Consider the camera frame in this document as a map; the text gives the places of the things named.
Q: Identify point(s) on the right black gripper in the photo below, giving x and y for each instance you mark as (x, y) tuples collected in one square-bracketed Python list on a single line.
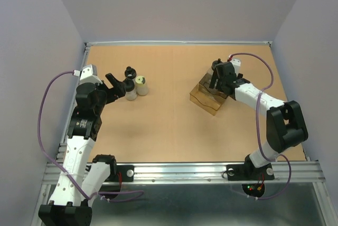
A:
[(214, 80)]

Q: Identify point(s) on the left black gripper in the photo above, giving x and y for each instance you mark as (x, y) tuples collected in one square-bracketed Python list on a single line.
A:
[(114, 93)]

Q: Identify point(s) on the black cap bottle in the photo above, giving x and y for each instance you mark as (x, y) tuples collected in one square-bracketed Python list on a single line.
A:
[(130, 73), (214, 63), (130, 90)]

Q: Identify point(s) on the green cap spice bottle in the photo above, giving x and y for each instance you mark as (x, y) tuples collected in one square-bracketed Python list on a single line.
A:
[(141, 85)]

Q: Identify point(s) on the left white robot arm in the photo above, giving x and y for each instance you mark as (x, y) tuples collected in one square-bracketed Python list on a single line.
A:
[(76, 190)]

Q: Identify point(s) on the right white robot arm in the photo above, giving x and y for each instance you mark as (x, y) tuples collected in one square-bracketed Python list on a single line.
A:
[(285, 124)]

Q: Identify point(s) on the amber clear organizer box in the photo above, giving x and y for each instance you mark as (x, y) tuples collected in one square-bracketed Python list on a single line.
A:
[(207, 98)]

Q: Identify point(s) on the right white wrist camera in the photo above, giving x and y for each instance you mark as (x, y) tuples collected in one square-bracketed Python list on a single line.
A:
[(236, 64)]

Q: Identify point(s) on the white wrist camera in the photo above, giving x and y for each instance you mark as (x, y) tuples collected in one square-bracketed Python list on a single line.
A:
[(89, 74), (236, 64)]

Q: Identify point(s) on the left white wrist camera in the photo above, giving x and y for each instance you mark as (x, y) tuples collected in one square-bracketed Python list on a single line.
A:
[(89, 74)]

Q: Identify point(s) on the aluminium back rail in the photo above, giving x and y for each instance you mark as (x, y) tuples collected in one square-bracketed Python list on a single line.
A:
[(172, 42)]

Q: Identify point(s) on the aluminium rail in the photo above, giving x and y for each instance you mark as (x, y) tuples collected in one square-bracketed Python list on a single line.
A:
[(61, 150), (205, 173), (172, 42)]

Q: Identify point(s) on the aluminium left side rail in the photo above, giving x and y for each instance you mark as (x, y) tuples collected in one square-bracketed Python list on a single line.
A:
[(61, 150)]

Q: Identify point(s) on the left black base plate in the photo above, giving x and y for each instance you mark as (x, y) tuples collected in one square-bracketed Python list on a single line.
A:
[(122, 173)]

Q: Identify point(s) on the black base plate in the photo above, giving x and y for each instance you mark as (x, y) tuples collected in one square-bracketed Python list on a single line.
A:
[(122, 173), (243, 172)]

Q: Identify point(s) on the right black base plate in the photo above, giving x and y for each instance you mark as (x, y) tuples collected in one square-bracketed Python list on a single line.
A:
[(243, 172)]

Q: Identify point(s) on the aluminium front rail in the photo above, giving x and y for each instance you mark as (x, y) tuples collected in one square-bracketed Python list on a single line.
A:
[(205, 173)]

